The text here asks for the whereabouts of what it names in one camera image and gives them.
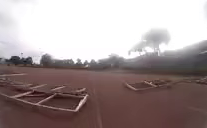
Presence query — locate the low building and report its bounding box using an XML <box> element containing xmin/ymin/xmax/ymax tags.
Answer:
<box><xmin>52</xmin><ymin>58</ymin><xmax>76</xmax><ymax>68</ymax></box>

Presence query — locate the red running track surface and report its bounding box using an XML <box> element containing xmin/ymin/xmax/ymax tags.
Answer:
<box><xmin>0</xmin><ymin>64</ymin><xmax>207</xmax><ymax>128</ymax></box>

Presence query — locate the row of trees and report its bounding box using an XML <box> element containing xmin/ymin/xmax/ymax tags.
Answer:
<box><xmin>0</xmin><ymin>52</ymin><xmax>125</xmax><ymax>70</ymax></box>

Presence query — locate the tall tree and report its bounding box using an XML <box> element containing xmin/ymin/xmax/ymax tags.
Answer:
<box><xmin>128</xmin><ymin>27</ymin><xmax>172</xmax><ymax>57</ymax></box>

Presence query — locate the dark overgrown slope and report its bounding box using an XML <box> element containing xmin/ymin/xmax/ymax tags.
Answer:
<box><xmin>120</xmin><ymin>36</ymin><xmax>207</xmax><ymax>76</ymax></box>

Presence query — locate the pile of white wooden frames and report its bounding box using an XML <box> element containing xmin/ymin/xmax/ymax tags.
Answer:
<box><xmin>0</xmin><ymin>72</ymin><xmax>49</xmax><ymax>92</ymax></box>

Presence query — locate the large white wooden frame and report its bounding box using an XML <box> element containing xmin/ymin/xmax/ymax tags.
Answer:
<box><xmin>9</xmin><ymin>84</ymin><xmax>90</xmax><ymax>114</ymax></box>

